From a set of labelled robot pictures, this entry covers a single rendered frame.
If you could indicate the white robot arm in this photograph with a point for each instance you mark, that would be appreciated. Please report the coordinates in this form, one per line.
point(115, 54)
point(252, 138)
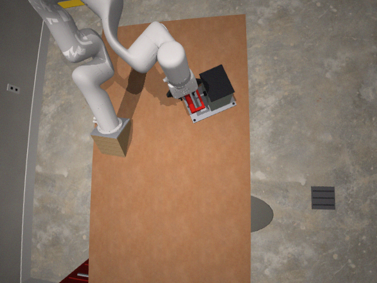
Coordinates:
point(154, 44)

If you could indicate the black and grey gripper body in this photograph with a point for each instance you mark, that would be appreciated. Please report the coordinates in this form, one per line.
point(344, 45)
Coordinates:
point(190, 87)

